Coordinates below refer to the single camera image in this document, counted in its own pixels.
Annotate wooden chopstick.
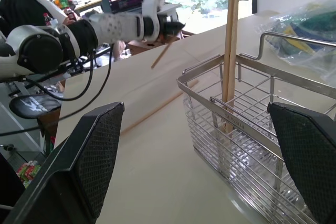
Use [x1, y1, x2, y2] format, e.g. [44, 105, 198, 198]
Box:
[219, 0, 236, 133]
[122, 80, 199, 133]
[151, 33, 177, 69]
[226, 0, 241, 133]

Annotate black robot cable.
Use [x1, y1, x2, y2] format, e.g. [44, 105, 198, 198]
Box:
[15, 50, 96, 102]
[0, 43, 114, 137]

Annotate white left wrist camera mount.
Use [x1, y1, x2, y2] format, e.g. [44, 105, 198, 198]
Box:
[141, 0, 167, 41]

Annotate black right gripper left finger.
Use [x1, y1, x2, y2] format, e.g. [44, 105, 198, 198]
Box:
[4, 101, 125, 224]

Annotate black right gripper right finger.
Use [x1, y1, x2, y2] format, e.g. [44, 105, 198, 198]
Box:
[267, 102, 336, 224]

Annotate person in black shirt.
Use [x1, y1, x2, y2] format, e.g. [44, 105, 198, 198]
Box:
[0, 0, 52, 38]

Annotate black pad with white logo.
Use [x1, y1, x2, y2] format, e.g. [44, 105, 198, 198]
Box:
[9, 95, 62, 119]

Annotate brown cardboard box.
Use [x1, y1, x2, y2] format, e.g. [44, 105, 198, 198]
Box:
[126, 31, 196, 57]

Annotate green drink bottles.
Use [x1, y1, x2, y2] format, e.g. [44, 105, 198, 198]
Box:
[54, 0, 72, 9]

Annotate stainless steel wire basket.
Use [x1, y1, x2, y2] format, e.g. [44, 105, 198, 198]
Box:
[176, 31, 336, 224]

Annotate clear plastic bag with items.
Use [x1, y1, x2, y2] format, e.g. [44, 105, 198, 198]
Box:
[254, 0, 336, 86]

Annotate red green snack package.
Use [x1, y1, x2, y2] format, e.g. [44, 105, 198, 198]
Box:
[15, 159, 43, 189]

